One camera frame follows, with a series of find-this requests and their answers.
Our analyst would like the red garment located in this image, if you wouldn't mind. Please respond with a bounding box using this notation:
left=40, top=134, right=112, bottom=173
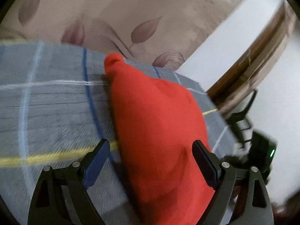
left=104, top=53, right=219, bottom=225

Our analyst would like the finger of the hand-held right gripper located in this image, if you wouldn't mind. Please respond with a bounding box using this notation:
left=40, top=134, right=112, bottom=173
left=226, top=89, right=258, bottom=146

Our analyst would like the grey plaid bed sheet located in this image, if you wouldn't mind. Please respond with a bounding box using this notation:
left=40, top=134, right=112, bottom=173
left=0, top=41, right=237, bottom=225

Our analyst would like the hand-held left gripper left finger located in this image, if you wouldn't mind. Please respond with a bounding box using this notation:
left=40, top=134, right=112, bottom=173
left=28, top=139, right=110, bottom=225

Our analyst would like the brown wooden bed frame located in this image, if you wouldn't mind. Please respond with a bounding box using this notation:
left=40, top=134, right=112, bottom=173
left=206, top=2, right=298, bottom=115

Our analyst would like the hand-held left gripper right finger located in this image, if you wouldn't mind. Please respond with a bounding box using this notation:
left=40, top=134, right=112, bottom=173
left=192, top=139, right=275, bottom=225

